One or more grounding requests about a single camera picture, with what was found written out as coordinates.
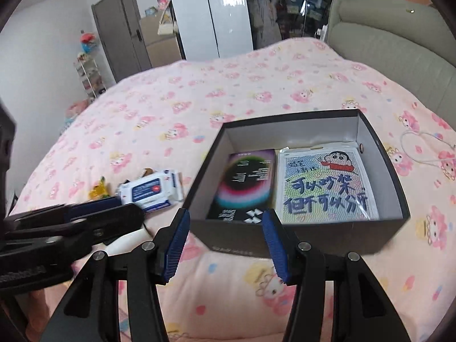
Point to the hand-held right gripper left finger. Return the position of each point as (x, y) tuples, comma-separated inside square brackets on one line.
[(176, 247)]

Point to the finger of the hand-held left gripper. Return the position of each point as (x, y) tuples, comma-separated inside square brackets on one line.
[(94, 207), (114, 217)]

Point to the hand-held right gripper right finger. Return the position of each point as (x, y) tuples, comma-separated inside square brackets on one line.
[(278, 251)]

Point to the black cardboard box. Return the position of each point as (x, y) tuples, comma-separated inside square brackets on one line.
[(249, 235)]

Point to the white blue wet wipes packet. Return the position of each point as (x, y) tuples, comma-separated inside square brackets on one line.
[(153, 190)]

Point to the yellow snack packet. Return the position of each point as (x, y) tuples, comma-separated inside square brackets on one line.
[(99, 190)]

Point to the white object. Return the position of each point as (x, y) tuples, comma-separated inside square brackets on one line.
[(128, 242)]

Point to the cartoon diamond painting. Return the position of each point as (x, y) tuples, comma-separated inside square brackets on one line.
[(320, 188)]

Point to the pink plush toy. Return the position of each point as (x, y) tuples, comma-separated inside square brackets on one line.
[(74, 112)]

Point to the pink printed blanket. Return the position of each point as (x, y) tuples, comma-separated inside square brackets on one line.
[(171, 114)]

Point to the red blue plush toy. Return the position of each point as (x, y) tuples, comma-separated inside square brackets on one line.
[(87, 42)]

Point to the brown cardboard carton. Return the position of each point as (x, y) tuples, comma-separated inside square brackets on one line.
[(162, 50)]

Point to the grey door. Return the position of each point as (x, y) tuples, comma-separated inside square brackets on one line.
[(121, 32)]

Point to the white bag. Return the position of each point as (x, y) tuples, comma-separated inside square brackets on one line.
[(165, 27)]

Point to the white wardrobe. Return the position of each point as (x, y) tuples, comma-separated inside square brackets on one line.
[(213, 14)]

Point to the grey padded headboard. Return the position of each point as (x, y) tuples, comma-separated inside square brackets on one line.
[(392, 39)]

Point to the glass closet with clothes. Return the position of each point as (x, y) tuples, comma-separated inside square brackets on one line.
[(285, 7)]

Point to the white wall plug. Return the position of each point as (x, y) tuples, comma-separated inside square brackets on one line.
[(321, 34)]

